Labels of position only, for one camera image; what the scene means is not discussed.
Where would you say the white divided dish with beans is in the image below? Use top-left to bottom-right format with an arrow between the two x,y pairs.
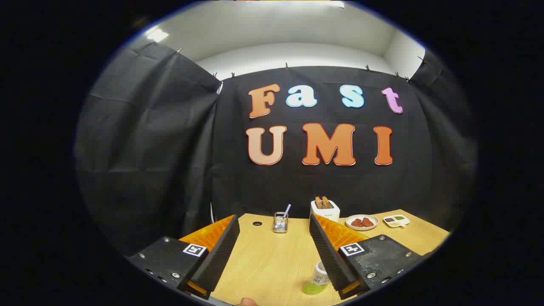
383,215 -> 411,228

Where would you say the white toaster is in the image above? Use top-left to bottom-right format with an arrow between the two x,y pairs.
310,199 -> 340,224

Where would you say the wooden table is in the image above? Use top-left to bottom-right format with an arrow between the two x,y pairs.
178,209 -> 451,306

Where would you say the wire utensil holder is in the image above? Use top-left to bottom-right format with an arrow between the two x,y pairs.
273,212 -> 289,234

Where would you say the black backdrop cloth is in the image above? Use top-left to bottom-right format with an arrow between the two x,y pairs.
74,40 -> 479,258

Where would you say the clear juice bottle green label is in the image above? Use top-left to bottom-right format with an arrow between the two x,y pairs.
303,261 -> 331,295

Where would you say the ceiling light panel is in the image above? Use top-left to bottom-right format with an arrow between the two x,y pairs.
146,28 -> 170,43

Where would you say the round white plate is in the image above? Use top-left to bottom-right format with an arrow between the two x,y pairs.
345,214 -> 380,231

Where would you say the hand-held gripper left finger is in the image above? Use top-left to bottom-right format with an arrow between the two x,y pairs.
126,214 -> 241,300

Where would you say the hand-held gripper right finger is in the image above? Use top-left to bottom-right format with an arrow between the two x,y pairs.
309,212 -> 425,300

